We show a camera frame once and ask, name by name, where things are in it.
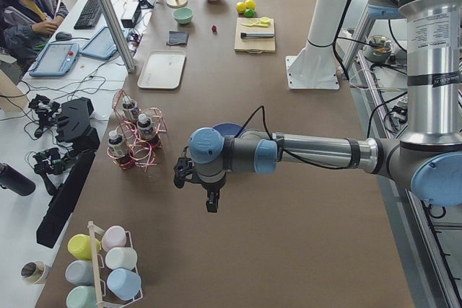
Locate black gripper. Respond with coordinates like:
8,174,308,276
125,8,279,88
173,147,226,213

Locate white robot arm column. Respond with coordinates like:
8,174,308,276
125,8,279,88
286,0,351,89

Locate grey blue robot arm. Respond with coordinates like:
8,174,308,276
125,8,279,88
174,0,461,213

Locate blue plate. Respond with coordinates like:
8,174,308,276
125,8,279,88
212,123,247,137

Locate white cup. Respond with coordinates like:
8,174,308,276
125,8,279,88
105,247,138,270

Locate pink cup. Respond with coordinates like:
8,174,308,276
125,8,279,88
101,225,127,252

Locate light blue cup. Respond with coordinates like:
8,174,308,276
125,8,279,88
107,268,141,301

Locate bottle with white cap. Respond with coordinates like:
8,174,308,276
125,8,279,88
122,95,140,122

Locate yellow cup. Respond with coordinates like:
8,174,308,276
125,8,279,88
67,234,92,260

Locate beige tray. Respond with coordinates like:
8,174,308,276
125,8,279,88
137,50,186,89

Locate black bar device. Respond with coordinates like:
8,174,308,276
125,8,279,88
36,150,95,248

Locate grey cup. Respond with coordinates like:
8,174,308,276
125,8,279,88
65,260,94,286

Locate mint green cup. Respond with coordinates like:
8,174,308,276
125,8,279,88
66,286,97,308

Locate wooden cutting board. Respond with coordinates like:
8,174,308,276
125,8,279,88
234,17,276,53

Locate dark grey cloth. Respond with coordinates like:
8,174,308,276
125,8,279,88
167,31,189,46

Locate yellow lemon slices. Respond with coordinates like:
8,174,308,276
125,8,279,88
241,17,271,27

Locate green bowl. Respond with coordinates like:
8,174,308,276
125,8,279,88
173,7,193,25

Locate green lime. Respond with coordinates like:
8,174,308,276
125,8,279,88
243,9,255,18

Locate blue teach pendant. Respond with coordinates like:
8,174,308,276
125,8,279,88
29,42,79,77
79,26,118,60

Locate black water bottle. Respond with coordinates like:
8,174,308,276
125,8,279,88
1,163,35,196

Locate black box device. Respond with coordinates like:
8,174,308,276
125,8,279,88
121,1,141,28

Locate black keyboard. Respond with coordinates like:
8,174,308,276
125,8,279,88
74,0,102,30

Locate grey computer mouse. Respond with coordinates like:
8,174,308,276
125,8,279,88
55,32,73,41

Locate seated person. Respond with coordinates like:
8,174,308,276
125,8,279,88
1,0,69,65

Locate copper wire bottle rack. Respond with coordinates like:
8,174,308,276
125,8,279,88
107,89,167,171

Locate white wire cup rack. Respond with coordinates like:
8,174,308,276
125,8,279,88
87,221,144,307

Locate black gripper mount part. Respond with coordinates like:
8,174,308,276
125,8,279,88
56,97,100,157

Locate black handled knife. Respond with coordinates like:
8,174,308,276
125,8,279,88
240,32,275,39

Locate aluminium frame post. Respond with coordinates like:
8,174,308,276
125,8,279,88
98,0,136,73

